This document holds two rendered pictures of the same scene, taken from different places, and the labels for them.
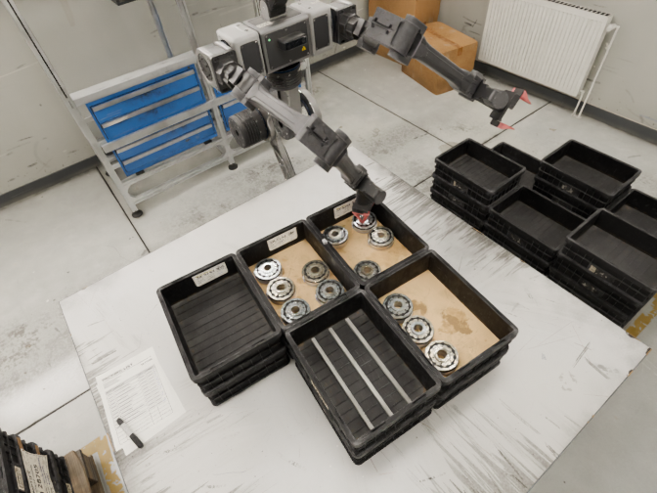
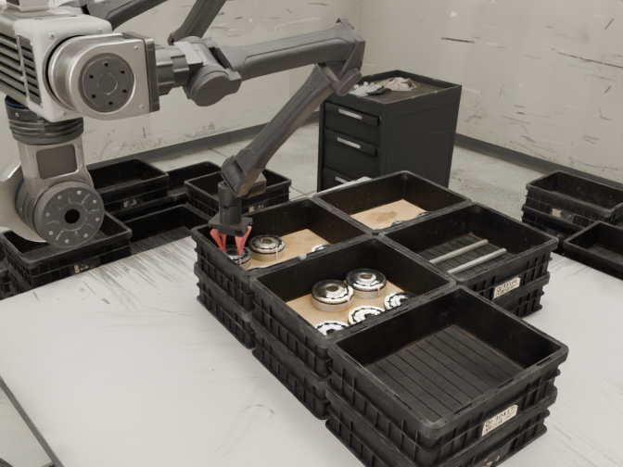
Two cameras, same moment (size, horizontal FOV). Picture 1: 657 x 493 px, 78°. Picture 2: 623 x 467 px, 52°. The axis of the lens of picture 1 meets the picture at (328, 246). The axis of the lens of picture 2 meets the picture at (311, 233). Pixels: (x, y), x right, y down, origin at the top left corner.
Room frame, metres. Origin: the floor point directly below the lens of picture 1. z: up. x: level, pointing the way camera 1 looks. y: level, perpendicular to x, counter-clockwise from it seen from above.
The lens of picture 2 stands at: (1.21, 1.36, 1.70)
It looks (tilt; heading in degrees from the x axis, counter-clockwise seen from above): 27 degrees down; 260
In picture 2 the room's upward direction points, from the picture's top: 2 degrees clockwise
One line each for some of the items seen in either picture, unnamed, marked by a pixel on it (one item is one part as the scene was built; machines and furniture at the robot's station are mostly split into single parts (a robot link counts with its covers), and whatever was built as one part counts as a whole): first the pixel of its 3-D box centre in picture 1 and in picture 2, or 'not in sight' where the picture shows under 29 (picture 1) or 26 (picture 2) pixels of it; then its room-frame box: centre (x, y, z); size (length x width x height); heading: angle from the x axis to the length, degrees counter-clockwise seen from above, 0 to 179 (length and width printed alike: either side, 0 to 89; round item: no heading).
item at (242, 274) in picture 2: (365, 234); (281, 234); (1.02, -0.14, 0.92); 0.40 x 0.30 x 0.02; 27
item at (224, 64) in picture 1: (231, 74); (157, 69); (1.28, 0.25, 1.45); 0.09 x 0.08 x 0.12; 122
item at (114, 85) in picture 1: (196, 55); not in sight; (2.79, 0.73, 0.91); 1.70 x 0.10 x 0.05; 122
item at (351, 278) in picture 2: (329, 291); (366, 279); (0.82, 0.01, 0.86); 0.10 x 0.10 x 0.01
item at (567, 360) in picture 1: (330, 362); (368, 435); (0.79, 0.05, 0.35); 1.60 x 1.60 x 0.70; 32
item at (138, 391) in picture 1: (136, 396); not in sight; (0.58, 0.72, 0.70); 0.33 x 0.23 x 0.01; 32
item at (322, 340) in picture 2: (294, 270); (352, 283); (0.88, 0.13, 0.92); 0.40 x 0.30 x 0.02; 27
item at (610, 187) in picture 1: (574, 197); (120, 220); (1.62, -1.44, 0.37); 0.40 x 0.30 x 0.45; 33
